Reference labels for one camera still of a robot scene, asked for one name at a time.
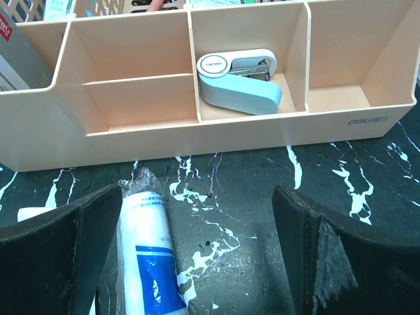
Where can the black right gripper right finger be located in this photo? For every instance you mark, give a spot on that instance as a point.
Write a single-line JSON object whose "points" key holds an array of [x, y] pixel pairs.
{"points": [[338, 265]]}

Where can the white blue bandage roll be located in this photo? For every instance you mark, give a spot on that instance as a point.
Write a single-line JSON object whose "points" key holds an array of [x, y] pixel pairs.
{"points": [[147, 275]]}

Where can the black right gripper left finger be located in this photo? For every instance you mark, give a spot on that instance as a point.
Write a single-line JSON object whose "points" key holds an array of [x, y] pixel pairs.
{"points": [[52, 262]]}

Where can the grey staples box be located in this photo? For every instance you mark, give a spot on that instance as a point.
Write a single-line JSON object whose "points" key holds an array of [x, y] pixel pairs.
{"points": [[21, 66]]}

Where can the blue white stapler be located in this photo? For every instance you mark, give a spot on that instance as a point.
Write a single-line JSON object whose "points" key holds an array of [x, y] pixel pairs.
{"points": [[240, 81]]}

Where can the white teal dressing packet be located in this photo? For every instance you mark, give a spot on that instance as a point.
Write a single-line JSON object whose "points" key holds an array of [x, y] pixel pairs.
{"points": [[29, 212]]}

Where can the peach plastic desk organizer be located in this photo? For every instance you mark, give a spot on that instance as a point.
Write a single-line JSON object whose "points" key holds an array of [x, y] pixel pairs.
{"points": [[91, 82]]}

